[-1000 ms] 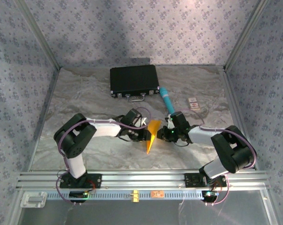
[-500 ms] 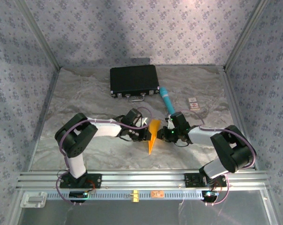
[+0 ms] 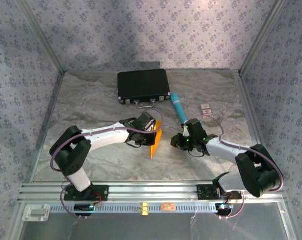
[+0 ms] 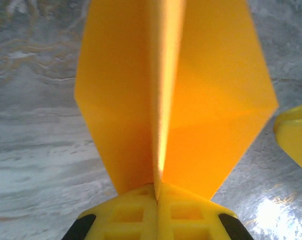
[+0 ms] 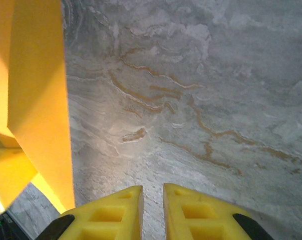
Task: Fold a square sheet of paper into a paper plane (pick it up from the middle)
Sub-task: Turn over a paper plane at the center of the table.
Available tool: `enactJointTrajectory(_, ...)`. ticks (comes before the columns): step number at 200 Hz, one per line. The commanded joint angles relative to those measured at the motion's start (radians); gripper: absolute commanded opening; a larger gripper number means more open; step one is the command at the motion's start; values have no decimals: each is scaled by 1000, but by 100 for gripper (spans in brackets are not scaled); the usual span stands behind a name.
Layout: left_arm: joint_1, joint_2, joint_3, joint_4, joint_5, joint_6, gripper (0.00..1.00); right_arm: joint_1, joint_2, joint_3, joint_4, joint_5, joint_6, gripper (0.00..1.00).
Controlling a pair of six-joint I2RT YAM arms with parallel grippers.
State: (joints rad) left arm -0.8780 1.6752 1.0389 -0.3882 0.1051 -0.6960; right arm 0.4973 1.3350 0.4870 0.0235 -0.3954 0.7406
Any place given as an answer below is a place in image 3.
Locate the small printed card box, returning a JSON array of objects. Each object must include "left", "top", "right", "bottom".
[{"left": 200, "top": 103, "right": 214, "bottom": 119}]

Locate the aluminium side rail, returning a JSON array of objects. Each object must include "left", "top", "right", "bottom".
[
  {"left": 233, "top": 74, "right": 276, "bottom": 183},
  {"left": 28, "top": 71, "right": 66, "bottom": 184}
]

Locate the aluminium frame post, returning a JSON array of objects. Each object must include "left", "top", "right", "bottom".
[
  {"left": 238, "top": 0, "right": 288, "bottom": 77},
  {"left": 15, "top": 0, "right": 66, "bottom": 75}
]

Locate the black briefcase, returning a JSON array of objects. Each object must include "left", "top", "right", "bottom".
[{"left": 117, "top": 69, "right": 171, "bottom": 109}]

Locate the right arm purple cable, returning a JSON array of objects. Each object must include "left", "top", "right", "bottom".
[{"left": 193, "top": 114, "right": 284, "bottom": 221}]

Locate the clear acrylic panel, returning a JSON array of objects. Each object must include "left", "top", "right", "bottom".
[{"left": 15, "top": 199, "right": 298, "bottom": 240}]

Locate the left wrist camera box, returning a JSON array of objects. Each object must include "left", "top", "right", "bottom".
[{"left": 145, "top": 120, "right": 157, "bottom": 133}]

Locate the grey plastic bracket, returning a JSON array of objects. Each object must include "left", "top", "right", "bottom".
[{"left": 22, "top": 204, "right": 51, "bottom": 222}]

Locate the orange paper sheet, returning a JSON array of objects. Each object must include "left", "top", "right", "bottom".
[{"left": 150, "top": 119, "right": 163, "bottom": 160}]

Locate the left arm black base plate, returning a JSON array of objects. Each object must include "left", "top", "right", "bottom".
[{"left": 63, "top": 184, "right": 109, "bottom": 201}]

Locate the slotted grey cable duct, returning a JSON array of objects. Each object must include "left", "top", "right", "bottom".
[{"left": 49, "top": 201, "right": 218, "bottom": 213}]

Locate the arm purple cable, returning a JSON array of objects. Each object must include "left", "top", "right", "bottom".
[
  {"left": 50, "top": 107, "right": 164, "bottom": 220},
  {"left": 193, "top": 114, "right": 284, "bottom": 221}
]

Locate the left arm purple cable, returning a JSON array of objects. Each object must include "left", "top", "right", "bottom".
[{"left": 50, "top": 107, "right": 164, "bottom": 220}]

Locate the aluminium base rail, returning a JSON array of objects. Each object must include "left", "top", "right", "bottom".
[{"left": 18, "top": 181, "right": 288, "bottom": 202}]

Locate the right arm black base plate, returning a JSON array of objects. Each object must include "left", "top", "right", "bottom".
[{"left": 196, "top": 184, "right": 242, "bottom": 201}]

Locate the teal marker pen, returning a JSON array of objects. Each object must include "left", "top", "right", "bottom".
[{"left": 170, "top": 92, "right": 188, "bottom": 125}]

